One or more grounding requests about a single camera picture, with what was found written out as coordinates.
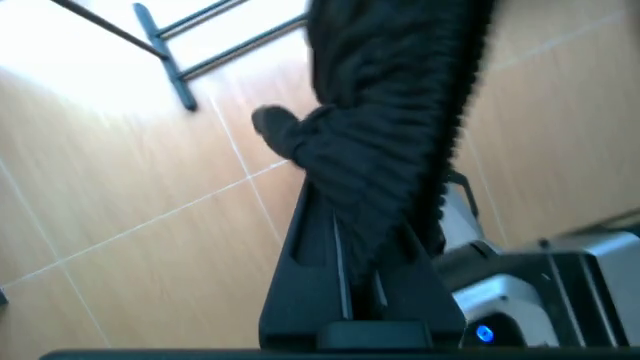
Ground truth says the black clothes rack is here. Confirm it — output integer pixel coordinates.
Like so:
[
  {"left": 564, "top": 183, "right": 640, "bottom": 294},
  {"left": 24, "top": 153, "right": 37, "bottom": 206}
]
[{"left": 49, "top": 0, "right": 309, "bottom": 113}]

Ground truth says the black garment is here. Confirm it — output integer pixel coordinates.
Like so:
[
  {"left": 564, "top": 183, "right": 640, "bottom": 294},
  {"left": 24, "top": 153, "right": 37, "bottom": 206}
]
[{"left": 251, "top": 0, "right": 496, "bottom": 321}]

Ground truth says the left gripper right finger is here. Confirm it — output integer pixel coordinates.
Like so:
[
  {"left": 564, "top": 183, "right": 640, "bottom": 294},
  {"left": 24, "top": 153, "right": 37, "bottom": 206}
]
[{"left": 378, "top": 226, "right": 468, "bottom": 350}]

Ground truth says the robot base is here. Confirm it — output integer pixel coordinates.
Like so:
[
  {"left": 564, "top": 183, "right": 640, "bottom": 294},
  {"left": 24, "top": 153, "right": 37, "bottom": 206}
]
[{"left": 432, "top": 169, "right": 640, "bottom": 349}]

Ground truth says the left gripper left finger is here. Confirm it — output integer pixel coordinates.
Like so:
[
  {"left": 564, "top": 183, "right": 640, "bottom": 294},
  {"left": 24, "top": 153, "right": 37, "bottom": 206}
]
[{"left": 258, "top": 179, "right": 352, "bottom": 350}]

